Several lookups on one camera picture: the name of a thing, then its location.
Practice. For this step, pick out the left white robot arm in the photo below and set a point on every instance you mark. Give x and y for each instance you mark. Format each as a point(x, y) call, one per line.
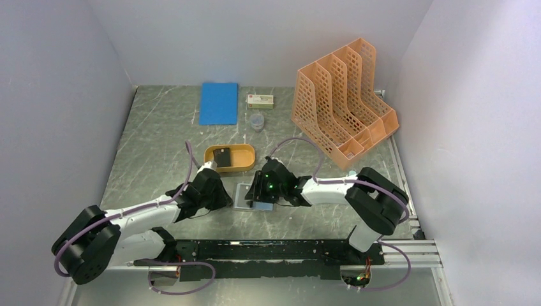
point(98, 239)

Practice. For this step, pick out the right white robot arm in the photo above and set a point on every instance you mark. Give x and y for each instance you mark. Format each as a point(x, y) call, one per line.
point(380, 204)

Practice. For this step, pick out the small clear plastic cup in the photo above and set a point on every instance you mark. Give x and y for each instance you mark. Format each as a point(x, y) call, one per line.
point(257, 121)

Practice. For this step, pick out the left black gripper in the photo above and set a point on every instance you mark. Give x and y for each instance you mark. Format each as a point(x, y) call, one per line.
point(224, 198)

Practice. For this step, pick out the orange mesh file organizer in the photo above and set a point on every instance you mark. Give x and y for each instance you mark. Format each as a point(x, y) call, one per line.
point(336, 106)

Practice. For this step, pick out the black card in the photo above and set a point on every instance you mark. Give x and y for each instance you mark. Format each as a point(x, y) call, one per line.
point(222, 157)

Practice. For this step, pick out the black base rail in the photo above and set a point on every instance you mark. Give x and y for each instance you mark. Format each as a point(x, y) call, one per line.
point(243, 259)

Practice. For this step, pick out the small red white box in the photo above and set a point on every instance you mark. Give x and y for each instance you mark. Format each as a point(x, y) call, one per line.
point(260, 101)

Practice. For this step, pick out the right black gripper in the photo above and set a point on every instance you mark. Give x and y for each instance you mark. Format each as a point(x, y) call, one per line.
point(256, 192)

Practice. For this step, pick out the blue notebook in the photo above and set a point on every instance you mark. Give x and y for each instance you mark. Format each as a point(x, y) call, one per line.
point(218, 104)

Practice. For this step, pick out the grey card holder wallet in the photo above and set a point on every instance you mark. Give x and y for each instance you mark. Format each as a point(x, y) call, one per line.
point(240, 203)

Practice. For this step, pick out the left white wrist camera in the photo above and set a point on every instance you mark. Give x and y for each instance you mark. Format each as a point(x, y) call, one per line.
point(210, 165)

